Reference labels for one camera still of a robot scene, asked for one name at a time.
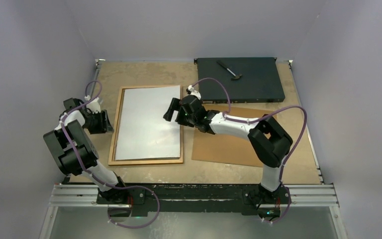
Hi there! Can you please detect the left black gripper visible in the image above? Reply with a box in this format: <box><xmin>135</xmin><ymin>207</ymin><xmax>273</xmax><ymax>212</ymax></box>
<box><xmin>82</xmin><ymin>110</ymin><xmax>113</xmax><ymax>134</ymax></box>

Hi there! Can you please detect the brown cardboard backing board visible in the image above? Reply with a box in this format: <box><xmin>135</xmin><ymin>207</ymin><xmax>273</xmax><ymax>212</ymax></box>
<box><xmin>191</xmin><ymin>105</ymin><xmax>278</xmax><ymax>168</ymax></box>

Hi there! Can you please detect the brown wooden picture frame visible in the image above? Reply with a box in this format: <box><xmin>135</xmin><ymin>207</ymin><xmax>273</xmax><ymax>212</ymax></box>
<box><xmin>107</xmin><ymin>85</ymin><xmax>185</xmax><ymax>166</ymax></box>

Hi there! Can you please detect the glossy plant photo print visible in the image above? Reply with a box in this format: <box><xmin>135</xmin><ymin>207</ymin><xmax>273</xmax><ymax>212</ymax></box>
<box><xmin>114</xmin><ymin>85</ymin><xmax>182</xmax><ymax>162</ymax></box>

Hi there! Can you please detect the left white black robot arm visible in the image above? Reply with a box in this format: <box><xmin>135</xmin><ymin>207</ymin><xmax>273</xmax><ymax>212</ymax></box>
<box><xmin>43</xmin><ymin>98</ymin><xmax>129</xmax><ymax>204</ymax></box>

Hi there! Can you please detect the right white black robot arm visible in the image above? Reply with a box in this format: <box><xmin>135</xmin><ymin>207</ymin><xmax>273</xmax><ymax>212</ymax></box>
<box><xmin>163</xmin><ymin>95</ymin><xmax>293</xmax><ymax>203</ymax></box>

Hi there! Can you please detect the dark flat equipment case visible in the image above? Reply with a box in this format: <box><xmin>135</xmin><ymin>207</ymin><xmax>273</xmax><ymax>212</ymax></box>
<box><xmin>194</xmin><ymin>57</ymin><xmax>286</xmax><ymax>104</ymax></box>

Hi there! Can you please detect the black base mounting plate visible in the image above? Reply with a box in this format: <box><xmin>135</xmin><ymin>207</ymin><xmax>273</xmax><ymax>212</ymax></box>
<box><xmin>96</xmin><ymin>183</ymin><xmax>290</xmax><ymax>217</ymax></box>

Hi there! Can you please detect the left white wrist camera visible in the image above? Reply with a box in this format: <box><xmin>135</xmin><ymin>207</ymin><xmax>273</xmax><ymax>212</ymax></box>
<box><xmin>85</xmin><ymin>95</ymin><xmax>101</xmax><ymax>114</ymax></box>

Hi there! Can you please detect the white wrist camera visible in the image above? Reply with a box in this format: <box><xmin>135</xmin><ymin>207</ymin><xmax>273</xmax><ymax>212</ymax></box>
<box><xmin>186</xmin><ymin>85</ymin><xmax>201</xmax><ymax>100</ymax></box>
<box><xmin>85</xmin><ymin>95</ymin><xmax>101</xmax><ymax>114</ymax></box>

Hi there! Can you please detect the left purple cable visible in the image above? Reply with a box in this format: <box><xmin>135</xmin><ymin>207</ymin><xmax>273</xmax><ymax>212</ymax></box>
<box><xmin>60</xmin><ymin>80</ymin><xmax>161</xmax><ymax>230</ymax></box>

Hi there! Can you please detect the purple cable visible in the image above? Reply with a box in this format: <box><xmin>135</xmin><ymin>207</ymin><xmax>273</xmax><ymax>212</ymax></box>
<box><xmin>190</xmin><ymin>78</ymin><xmax>307</xmax><ymax>225</ymax></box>
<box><xmin>60</xmin><ymin>80</ymin><xmax>161</xmax><ymax>230</ymax></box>

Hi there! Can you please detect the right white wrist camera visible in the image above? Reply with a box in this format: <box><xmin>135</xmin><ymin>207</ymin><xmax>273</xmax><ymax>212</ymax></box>
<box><xmin>186</xmin><ymin>85</ymin><xmax>201</xmax><ymax>100</ymax></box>

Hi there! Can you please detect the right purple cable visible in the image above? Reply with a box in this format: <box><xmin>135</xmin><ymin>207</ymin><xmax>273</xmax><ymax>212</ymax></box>
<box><xmin>190</xmin><ymin>78</ymin><xmax>307</xmax><ymax>225</ymax></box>

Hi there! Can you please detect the small black handled hammer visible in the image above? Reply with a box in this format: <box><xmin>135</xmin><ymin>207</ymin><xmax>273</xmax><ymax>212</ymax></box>
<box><xmin>216</xmin><ymin>60</ymin><xmax>242</xmax><ymax>81</ymax></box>

